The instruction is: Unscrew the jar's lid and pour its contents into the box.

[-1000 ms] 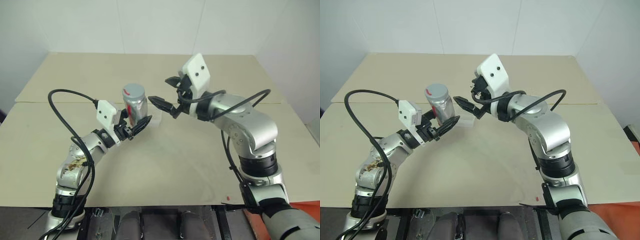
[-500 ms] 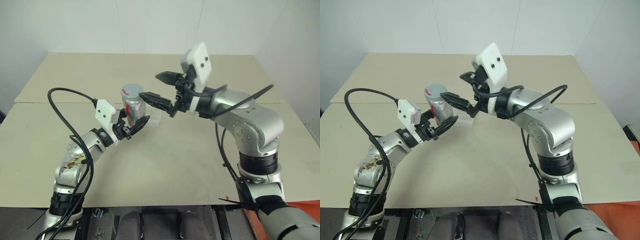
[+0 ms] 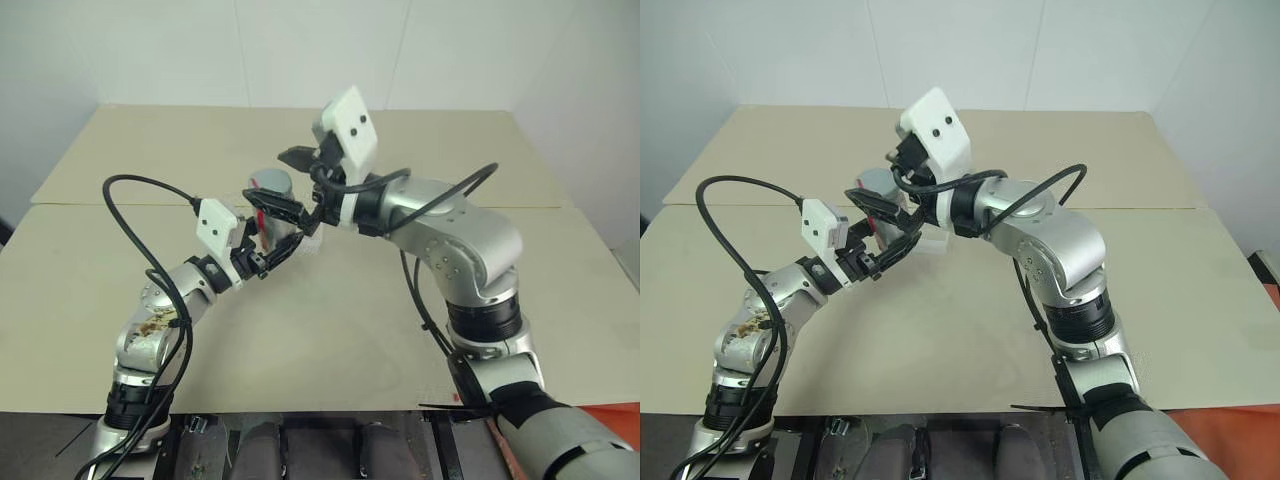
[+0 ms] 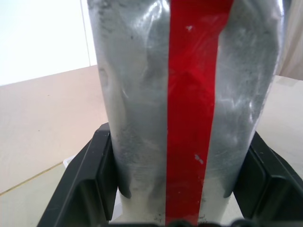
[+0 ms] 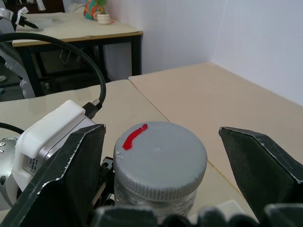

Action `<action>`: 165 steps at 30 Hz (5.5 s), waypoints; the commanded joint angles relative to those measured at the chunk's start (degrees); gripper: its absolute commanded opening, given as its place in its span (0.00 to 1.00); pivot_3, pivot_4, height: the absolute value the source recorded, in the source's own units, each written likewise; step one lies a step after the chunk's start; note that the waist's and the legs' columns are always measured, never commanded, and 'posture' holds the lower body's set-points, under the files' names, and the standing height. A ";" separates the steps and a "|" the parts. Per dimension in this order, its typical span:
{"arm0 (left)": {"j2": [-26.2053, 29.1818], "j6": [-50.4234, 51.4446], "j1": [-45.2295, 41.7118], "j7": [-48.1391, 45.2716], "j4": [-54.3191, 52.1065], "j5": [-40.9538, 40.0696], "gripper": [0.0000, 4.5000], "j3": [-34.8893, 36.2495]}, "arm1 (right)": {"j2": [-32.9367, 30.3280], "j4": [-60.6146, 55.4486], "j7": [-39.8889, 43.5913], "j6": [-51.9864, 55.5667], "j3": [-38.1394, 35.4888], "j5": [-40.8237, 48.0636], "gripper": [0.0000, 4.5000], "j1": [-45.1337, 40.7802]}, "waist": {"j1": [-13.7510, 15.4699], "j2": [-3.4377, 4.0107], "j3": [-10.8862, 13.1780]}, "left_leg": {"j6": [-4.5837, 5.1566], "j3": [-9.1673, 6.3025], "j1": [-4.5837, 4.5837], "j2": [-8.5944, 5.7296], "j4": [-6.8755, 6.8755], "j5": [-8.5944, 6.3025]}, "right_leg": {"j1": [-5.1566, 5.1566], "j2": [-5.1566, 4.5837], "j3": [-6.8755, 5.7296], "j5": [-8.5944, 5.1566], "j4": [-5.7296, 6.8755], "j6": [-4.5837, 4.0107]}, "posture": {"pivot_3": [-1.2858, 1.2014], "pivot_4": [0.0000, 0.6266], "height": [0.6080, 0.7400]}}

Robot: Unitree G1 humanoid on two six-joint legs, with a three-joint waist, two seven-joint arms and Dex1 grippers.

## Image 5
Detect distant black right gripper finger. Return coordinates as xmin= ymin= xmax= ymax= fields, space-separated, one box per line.
xmin=19 ymin=16 xmax=39 ymax=31

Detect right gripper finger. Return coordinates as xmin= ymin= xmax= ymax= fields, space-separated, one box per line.
xmin=0 ymin=123 xmax=107 ymax=227
xmin=218 ymin=126 xmax=303 ymax=222

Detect clear plastic jar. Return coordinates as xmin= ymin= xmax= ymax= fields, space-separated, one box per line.
xmin=113 ymin=175 xmax=197 ymax=218

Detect grey jar lid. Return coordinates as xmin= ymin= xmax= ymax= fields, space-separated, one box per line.
xmin=113 ymin=121 xmax=208 ymax=202

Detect dark brown wooden cabinet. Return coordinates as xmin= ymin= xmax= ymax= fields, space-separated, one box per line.
xmin=16 ymin=0 xmax=66 ymax=14

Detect beige table black legs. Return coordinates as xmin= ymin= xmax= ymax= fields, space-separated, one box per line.
xmin=11 ymin=10 xmax=144 ymax=96

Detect colourful patterned ornament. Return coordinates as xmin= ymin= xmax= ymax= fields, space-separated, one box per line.
xmin=83 ymin=0 xmax=99 ymax=21

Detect white robot body shell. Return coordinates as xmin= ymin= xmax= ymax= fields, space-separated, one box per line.
xmin=0 ymin=35 xmax=36 ymax=100

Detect potted plant white pot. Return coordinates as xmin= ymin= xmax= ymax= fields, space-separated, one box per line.
xmin=94 ymin=0 xmax=111 ymax=26

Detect distant white camera mount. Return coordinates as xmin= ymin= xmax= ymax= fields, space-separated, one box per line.
xmin=13 ymin=7 xmax=29 ymax=26

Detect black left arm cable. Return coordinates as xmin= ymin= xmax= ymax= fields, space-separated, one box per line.
xmin=0 ymin=32 xmax=107 ymax=133

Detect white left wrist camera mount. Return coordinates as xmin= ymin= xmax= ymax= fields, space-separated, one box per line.
xmin=12 ymin=99 xmax=98 ymax=192

